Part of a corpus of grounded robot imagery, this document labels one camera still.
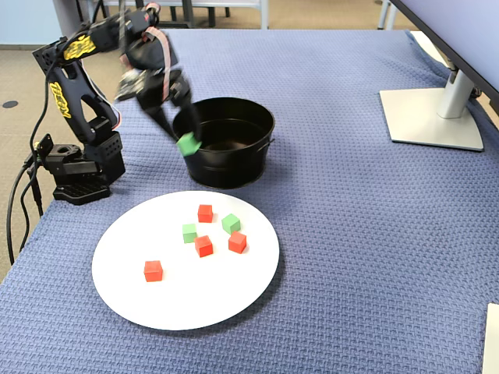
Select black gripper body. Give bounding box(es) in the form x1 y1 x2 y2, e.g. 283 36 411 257
133 68 193 113

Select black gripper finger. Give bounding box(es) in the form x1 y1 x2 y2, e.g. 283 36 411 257
136 100 179 142
171 96 203 143

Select white round plate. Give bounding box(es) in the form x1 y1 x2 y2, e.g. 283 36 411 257
91 189 281 331

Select black metal bucket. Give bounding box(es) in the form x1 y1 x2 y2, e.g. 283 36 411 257
172 97 276 190

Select red cube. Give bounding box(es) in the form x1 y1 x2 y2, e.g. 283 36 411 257
196 203 214 224
193 235 214 258
228 230 248 254
143 259 164 283

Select blue woven table cloth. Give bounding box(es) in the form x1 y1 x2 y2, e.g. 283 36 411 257
0 29 499 374

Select white table leg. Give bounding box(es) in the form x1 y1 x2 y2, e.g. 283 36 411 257
376 0 398 31

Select silver monitor stand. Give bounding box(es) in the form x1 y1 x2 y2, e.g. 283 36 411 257
379 58 485 152

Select computer monitor screen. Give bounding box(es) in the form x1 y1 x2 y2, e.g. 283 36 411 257
389 0 499 98

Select white flat object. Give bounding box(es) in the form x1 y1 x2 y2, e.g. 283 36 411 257
482 302 499 374

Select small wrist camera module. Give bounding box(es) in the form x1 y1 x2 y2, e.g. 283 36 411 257
115 69 145 101

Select pink grey ribbon cable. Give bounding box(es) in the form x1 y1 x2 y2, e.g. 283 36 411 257
140 3 173 101

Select black stool frame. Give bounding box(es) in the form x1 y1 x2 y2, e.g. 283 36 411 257
167 0 218 28

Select thin black cable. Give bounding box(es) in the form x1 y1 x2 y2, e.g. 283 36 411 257
29 58 55 157

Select white table frame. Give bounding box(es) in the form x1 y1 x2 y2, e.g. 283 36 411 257
103 0 270 30

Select thick black cable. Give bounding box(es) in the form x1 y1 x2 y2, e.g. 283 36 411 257
5 155 44 266

